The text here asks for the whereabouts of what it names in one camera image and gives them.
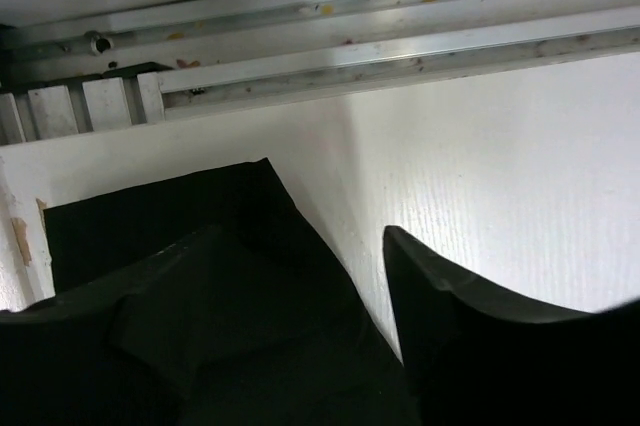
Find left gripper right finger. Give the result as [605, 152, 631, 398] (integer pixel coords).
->
[383, 226, 639, 425]

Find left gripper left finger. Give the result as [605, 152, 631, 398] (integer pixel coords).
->
[1, 227, 225, 425]

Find black trousers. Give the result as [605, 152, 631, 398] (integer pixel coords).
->
[44, 159, 419, 425]

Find left aluminium frame rail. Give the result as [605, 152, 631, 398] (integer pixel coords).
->
[1, 0, 639, 145]

